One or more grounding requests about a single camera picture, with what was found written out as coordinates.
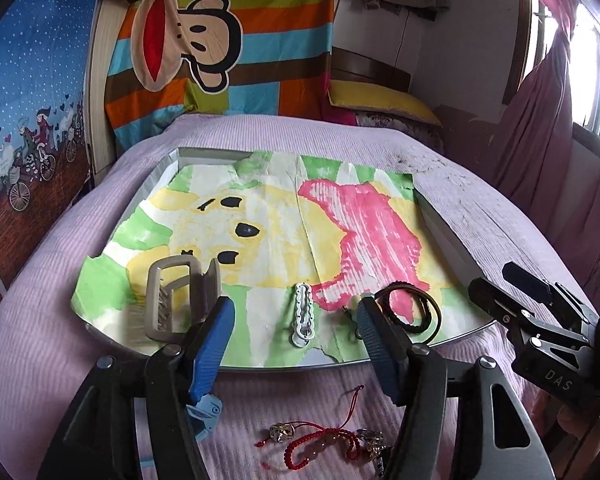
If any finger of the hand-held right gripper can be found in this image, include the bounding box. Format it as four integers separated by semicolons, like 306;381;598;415
501;261;597;333
468;277;543;341

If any black cord bracelet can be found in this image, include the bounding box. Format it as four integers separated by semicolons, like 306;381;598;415
387;282;442;345

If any pink curtain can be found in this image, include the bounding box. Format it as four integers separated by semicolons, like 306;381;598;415
489;0;600;313

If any silver keychain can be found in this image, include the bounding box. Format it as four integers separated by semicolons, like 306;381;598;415
356;427;395;479

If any floral pillow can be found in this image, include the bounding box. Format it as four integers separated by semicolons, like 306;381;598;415
355;111;447;155

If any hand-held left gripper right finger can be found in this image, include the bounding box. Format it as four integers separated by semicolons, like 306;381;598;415
356;295;561;480

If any beige wooden board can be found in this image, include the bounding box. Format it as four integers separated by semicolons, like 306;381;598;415
86;0;132;181

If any person's right hand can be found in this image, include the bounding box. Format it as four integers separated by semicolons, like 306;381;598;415
557;402;600;443

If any blue printed fabric wardrobe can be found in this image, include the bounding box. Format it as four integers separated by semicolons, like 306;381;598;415
0;0;105;308

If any brown wooden headboard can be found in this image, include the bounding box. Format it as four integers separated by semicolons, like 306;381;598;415
330;47;413;93

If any magenta cloth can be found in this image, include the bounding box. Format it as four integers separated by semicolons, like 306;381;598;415
321;92;359;127

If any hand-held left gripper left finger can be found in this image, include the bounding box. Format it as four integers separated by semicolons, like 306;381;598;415
55;296;237;480

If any red string bracelet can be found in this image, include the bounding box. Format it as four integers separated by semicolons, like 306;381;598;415
256;385;367;467

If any white snap hair clip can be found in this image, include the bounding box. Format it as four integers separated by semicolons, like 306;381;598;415
287;282;317;349

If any painted paper liner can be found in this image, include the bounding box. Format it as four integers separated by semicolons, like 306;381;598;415
70;152;486;366

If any grey cardboard tray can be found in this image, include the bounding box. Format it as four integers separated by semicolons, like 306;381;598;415
82;147;512;368

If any window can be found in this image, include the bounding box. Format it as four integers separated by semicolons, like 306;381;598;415
522;0;600;147

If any striped monkey print blanket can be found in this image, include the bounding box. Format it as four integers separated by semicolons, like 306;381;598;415
102;0;346;152

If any beige hair claw clip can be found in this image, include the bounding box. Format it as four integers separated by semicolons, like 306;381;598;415
144;255;224;345

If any yellow pillow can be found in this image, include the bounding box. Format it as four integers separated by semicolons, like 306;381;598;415
327;79;444;127

